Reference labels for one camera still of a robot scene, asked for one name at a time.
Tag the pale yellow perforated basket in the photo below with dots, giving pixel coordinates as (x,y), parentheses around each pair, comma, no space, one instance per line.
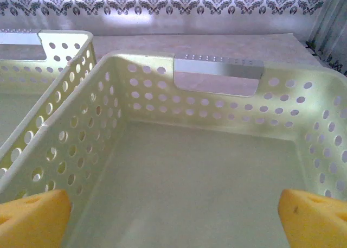
(189,177)
(16,101)

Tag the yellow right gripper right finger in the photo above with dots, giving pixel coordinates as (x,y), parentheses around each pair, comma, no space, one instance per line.
(314,223)

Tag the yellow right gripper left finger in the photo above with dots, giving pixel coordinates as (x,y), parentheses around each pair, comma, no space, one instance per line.
(32,221)

